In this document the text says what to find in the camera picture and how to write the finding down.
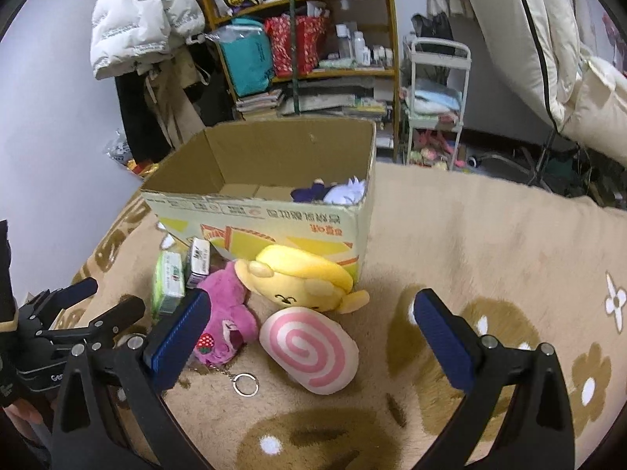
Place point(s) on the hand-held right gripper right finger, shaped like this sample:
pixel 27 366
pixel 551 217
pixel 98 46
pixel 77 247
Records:
pixel 441 338

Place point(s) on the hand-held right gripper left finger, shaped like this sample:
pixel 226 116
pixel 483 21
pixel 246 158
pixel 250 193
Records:
pixel 179 340

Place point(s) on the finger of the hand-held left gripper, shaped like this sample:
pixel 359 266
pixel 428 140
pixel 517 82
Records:
pixel 73 291
pixel 117 314

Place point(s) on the pink plush with keyring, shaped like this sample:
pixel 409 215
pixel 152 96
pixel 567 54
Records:
pixel 225 313

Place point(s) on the green tissue pack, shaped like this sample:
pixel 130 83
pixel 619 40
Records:
pixel 169 279

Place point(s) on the small white carton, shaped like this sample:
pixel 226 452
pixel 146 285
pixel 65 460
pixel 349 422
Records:
pixel 198 259

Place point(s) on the pink swirl plush pillow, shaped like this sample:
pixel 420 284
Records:
pixel 308 347

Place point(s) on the yellow bear plush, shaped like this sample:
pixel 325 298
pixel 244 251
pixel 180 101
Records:
pixel 303 279

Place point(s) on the printed cardboard box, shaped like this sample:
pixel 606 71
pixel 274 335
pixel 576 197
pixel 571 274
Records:
pixel 274 156

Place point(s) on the person's left hand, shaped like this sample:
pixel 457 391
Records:
pixel 24 413

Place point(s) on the beige flower printed blanket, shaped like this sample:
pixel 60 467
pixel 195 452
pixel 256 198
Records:
pixel 465 235

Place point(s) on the clear bag of toys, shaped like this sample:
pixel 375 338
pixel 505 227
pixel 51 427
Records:
pixel 122 154

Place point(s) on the pale lavender plush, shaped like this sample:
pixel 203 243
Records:
pixel 345 191

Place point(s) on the black hanging coat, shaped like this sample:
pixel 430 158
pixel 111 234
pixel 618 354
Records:
pixel 132 117

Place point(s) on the dark purple plush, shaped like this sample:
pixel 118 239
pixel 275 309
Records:
pixel 311 191

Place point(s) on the beige hanging garment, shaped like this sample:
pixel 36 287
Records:
pixel 171 107

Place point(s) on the folded cloths on cart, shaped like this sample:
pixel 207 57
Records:
pixel 433 100

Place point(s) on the white trolley cart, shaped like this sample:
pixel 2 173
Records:
pixel 413 83

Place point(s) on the stack of books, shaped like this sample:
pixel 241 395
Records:
pixel 323 100

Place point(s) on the green pole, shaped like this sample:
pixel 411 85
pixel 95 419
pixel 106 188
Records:
pixel 295 93

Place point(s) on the wooden shelf unit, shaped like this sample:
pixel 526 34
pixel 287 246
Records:
pixel 343 74

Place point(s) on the cream pillow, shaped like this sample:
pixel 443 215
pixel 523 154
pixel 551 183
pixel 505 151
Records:
pixel 597 103

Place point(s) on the white puffer jacket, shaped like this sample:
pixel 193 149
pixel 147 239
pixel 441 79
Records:
pixel 132 14

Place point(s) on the teal shopping bag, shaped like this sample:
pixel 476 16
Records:
pixel 245 58

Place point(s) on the group of cosmetic bottles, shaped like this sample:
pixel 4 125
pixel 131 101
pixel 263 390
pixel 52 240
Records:
pixel 362 49

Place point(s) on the red gift bag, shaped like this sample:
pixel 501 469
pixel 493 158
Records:
pixel 289 49

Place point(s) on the cream mattress with black trim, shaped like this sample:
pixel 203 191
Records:
pixel 514 19

